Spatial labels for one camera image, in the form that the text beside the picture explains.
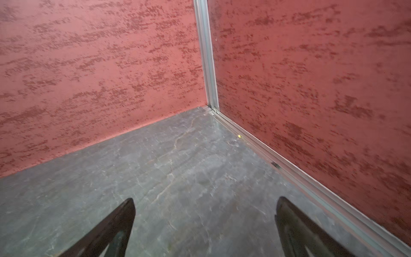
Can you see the right aluminium corner post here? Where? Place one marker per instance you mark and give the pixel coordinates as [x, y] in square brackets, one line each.
[206, 50]

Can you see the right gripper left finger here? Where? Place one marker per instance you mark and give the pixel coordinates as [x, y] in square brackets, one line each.
[110, 236]

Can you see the right aluminium floor rail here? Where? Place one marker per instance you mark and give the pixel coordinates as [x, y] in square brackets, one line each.
[376, 238]

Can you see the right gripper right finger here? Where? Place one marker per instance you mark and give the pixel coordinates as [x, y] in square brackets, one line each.
[302, 237]

